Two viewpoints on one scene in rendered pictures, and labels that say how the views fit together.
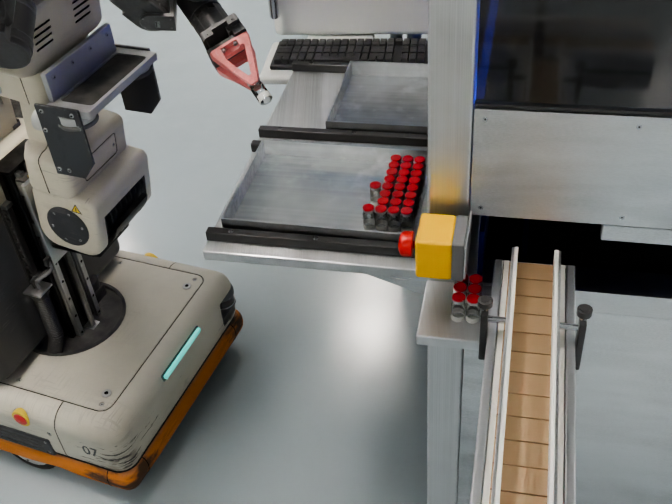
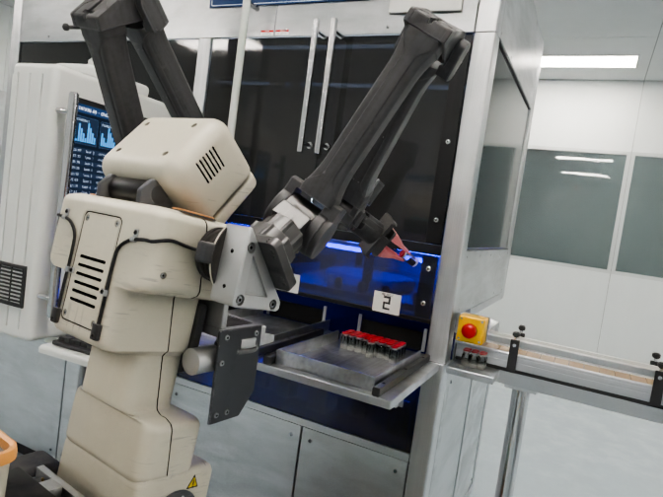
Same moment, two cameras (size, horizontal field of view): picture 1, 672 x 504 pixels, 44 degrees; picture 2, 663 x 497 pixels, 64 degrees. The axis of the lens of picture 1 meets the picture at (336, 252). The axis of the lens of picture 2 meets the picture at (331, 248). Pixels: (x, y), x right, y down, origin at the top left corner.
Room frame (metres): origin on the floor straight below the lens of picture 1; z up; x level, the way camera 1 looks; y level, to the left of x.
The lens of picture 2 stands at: (1.12, 1.37, 1.27)
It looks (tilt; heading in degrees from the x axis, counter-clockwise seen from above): 4 degrees down; 280
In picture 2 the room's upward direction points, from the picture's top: 8 degrees clockwise
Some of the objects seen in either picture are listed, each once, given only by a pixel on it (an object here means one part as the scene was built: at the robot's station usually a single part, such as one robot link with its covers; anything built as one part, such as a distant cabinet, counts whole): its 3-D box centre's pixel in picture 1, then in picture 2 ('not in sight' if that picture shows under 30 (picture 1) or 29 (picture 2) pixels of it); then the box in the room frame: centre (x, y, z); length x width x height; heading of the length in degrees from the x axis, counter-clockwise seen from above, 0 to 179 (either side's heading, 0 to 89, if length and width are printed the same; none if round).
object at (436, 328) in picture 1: (465, 315); (474, 370); (0.94, -0.19, 0.87); 0.14 x 0.13 x 0.02; 75
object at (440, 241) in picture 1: (440, 246); (473, 328); (0.97, -0.16, 0.99); 0.08 x 0.07 x 0.07; 75
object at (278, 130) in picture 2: not in sight; (258, 127); (1.73, -0.35, 1.50); 0.47 x 0.01 x 0.59; 165
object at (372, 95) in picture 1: (416, 100); (267, 322); (1.57, -0.20, 0.90); 0.34 x 0.26 x 0.04; 75
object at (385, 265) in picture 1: (370, 153); (303, 348); (1.42, -0.09, 0.87); 0.70 x 0.48 x 0.02; 165
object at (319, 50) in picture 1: (350, 52); (125, 333); (1.97, -0.08, 0.82); 0.40 x 0.14 x 0.02; 79
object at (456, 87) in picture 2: not in sight; (442, 177); (1.11, -0.17, 1.40); 0.04 x 0.01 x 0.80; 165
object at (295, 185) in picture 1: (330, 190); (352, 356); (1.27, 0.00, 0.90); 0.34 x 0.26 x 0.04; 74
